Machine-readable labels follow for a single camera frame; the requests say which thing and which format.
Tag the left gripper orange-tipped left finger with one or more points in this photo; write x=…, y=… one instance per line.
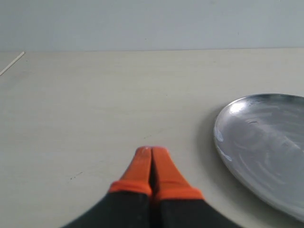
x=127, y=202

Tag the left gripper orange-tipped right finger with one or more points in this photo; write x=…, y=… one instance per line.
x=177, y=204

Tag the round steel plate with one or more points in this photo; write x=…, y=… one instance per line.
x=260, y=139

